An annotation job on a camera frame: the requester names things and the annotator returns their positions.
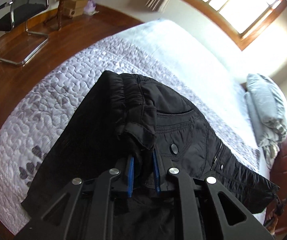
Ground black pants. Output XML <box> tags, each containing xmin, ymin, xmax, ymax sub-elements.
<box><xmin>22</xmin><ymin>71</ymin><xmax>278</xmax><ymax>239</ymax></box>

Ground folded grey blanket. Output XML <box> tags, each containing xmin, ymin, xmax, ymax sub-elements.
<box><xmin>245</xmin><ymin>74</ymin><xmax>287</xmax><ymax>169</ymax></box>

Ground grey quilted bedspread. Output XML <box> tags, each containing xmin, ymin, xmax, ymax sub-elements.
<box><xmin>0</xmin><ymin>20</ymin><xmax>269</xmax><ymax>233</ymax></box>

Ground wooden framed window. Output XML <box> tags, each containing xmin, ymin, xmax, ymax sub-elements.
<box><xmin>183</xmin><ymin>0</ymin><xmax>287</xmax><ymax>50</ymax></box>

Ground wooden coat rack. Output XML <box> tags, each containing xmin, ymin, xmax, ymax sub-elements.
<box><xmin>43</xmin><ymin>0</ymin><xmax>65</xmax><ymax>31</ymax></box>

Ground purple plastic bag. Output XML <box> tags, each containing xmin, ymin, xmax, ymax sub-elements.
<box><xmin>83</xmin><ymin>0</ymin><xmax>98</xmax><ymax>16</ymax></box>

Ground stacked cardboard boxes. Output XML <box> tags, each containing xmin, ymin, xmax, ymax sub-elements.
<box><xmin>63</xmin><ymin>0</ymin><xmax>88</xmax><ymax>18</ymax></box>

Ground black chrome cantilever chair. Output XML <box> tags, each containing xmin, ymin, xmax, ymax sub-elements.
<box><xmin>0</xmin><ymin>0</ymin><xmax>49</xmax><ymax>66</ymax></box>

